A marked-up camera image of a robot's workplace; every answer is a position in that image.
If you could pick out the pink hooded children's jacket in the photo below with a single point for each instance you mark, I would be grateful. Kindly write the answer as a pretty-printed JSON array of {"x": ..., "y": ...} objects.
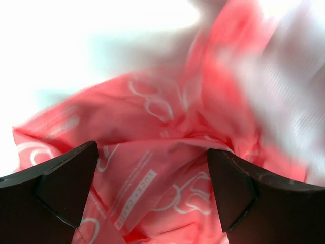
[{"x": 253, "y": 85}]

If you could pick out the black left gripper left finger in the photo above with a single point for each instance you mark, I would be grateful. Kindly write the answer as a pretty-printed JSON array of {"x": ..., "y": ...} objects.
[{"x": 45, "y": 203}]

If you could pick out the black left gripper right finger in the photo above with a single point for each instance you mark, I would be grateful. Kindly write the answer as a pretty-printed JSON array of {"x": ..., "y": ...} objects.
[{"x": 260, "y": 207}]

